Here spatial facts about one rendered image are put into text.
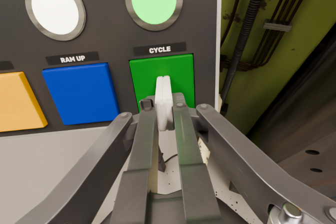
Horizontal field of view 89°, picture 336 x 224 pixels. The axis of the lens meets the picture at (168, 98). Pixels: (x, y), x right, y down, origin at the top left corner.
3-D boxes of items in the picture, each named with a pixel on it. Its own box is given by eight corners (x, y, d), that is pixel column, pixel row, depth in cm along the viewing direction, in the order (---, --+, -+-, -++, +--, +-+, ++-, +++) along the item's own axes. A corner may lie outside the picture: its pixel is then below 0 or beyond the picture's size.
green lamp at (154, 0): (171, 31, 18) (168, -16, 14) (131, 25, 19) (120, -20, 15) (181, 15, 19) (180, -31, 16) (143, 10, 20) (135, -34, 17)
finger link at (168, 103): (163, 101, 14) (172, 101, 14) (163, 75, 20) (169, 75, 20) (167, 131, 15) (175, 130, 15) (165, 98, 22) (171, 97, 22)
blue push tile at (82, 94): (119, 121, 22) (104, 64, 19) (63, 126, 23) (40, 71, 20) (122, 113, 24) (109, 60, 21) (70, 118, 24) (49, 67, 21)
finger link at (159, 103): (167, 131, 15) (158, 132, 15) (165, 98, 22) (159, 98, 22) (163, 101, 14) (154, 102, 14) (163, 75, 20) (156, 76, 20)
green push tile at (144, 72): (195, 111, 23) (193, 54, 20) (139, 117, 23) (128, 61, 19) (193, 105, 25) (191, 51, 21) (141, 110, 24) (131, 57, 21)
